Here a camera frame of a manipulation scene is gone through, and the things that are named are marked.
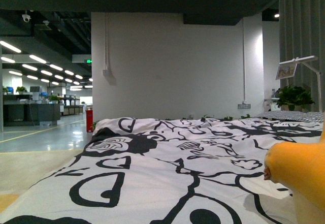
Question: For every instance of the yellow plush toy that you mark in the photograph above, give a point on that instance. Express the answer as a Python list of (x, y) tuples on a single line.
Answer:
[(300, 167)]

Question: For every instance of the red bin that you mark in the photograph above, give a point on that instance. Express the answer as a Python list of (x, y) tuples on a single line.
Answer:
[(89, 121)]

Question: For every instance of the black and white duvet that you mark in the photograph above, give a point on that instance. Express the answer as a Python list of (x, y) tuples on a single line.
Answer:
[(159, 171)]

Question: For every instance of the picture card on lamp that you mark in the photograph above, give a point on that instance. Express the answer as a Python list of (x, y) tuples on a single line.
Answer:
[(287, 70)]

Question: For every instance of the green potted plant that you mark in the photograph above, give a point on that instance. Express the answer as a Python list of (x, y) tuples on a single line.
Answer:
[(293, 96)]

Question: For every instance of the striped pillow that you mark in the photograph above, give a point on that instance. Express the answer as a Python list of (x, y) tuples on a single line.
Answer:
[(293, 116)]

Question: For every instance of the white desk lamp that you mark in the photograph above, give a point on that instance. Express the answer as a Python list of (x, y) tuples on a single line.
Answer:
[(305, 62)]

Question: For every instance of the dark office counter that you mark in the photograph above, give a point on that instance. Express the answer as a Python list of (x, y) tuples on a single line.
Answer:
[(21, 110)]

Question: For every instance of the grey curtain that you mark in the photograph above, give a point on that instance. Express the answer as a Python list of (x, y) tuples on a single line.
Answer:
[(301, 32)]

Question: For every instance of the wall power outlet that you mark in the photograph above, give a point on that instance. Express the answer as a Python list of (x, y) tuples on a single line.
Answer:
[(244, 106)]

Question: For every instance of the white security camera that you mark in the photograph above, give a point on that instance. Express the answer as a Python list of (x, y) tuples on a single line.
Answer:
[(26, 18)]

